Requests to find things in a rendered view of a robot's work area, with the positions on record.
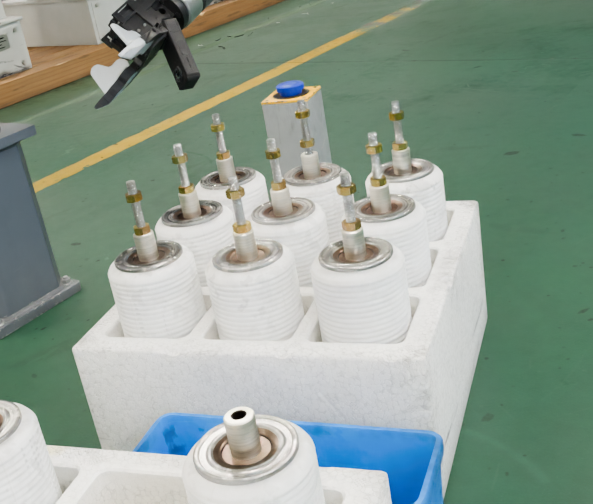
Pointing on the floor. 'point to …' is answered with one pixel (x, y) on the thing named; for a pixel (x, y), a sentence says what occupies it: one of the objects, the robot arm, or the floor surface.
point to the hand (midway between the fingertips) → (109, 87)
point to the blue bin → (333, 451)
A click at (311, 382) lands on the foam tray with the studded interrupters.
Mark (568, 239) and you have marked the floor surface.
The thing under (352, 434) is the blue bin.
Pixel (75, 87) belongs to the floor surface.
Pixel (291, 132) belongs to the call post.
